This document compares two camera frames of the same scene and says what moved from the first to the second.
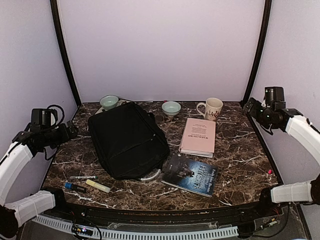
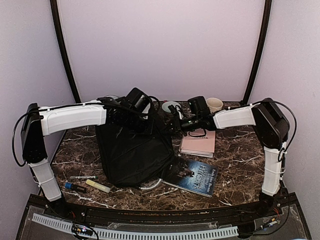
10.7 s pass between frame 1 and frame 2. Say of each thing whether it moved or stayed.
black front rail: stayed
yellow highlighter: stayed
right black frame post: stayed
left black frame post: stayed
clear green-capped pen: stayed
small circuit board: stayed
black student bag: moved
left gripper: moved
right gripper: moved
